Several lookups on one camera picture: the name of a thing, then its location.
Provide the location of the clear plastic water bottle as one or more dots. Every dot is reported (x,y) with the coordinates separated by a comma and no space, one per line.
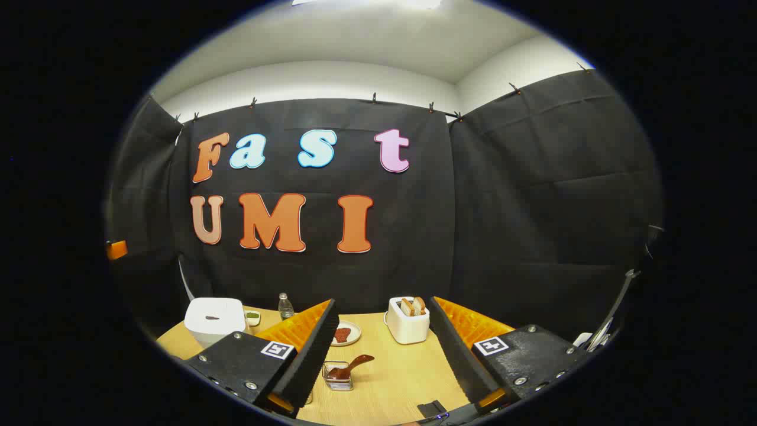
(286,307)

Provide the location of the white round plate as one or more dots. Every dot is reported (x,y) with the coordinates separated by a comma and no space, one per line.
(355,338)

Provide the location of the row of black cloth clips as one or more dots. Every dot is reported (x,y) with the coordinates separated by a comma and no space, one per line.
(374,98)

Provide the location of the white rice cooker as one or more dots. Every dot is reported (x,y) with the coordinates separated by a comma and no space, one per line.
(213,319)

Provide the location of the white toaster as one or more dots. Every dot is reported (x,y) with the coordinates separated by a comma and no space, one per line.
(408,328)

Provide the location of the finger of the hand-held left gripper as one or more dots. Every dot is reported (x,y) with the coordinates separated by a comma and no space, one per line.
(117,249)

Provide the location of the toasted bread slice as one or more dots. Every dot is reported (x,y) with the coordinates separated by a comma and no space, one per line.
(419,305)
(407,307)

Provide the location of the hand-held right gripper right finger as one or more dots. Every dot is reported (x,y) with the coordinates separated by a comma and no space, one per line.
(458,355)

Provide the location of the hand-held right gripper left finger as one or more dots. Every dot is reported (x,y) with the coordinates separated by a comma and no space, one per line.
(307,361)

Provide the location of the black backdrop cloth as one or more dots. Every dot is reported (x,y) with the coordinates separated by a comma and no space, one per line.
(414,236)

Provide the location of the small white sauce dish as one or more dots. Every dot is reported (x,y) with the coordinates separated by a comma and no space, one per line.
(252,318)

